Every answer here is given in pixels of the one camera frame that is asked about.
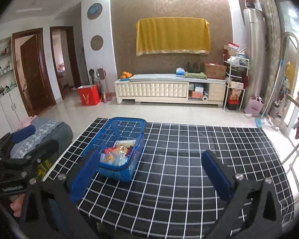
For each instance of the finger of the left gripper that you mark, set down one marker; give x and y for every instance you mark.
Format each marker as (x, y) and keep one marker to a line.
(23, 134)

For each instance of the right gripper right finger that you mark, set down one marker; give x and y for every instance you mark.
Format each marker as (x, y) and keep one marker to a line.
(220, 175)

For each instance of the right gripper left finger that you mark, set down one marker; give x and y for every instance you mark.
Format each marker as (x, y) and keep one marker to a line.
(81, 175)

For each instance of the orange red snack packet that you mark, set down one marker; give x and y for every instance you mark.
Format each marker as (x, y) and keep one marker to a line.
(118, 156)

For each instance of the grey lace sofa cover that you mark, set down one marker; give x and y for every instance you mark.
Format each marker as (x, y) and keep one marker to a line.
(45, 130)

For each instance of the blue plastic basket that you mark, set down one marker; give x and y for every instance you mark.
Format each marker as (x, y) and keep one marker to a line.
(119, 131)

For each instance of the brown wooden door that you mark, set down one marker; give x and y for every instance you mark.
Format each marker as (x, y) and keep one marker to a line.
(31, 71)

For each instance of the black white grid tablecloth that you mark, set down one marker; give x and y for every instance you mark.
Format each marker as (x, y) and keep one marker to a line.
(169, 194)

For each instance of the red gift box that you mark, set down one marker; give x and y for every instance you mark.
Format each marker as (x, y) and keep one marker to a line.
(89, 95)

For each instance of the pink gift bag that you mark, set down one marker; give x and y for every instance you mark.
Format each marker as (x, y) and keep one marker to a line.
(254, 106)

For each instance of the oranges in blue bowl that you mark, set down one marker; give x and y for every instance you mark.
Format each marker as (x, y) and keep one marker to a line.
(125, 76)

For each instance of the cardboard box on cabinet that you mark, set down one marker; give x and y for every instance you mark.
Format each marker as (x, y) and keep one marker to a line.
(214, 71)

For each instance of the white tufted TV cabinet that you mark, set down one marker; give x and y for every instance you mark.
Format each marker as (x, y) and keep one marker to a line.
(169, 88)

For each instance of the white metal shelf rack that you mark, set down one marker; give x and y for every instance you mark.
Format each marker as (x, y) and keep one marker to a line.
(236, 75)

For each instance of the blue tissue box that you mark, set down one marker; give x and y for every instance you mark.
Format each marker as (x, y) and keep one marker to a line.
(180, 72)

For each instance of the tall white air conditioner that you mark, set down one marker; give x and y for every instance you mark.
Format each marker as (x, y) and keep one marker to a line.
(255, 51)

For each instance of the yellow cloth cover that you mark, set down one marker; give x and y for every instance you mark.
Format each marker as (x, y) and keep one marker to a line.
(167, 35)

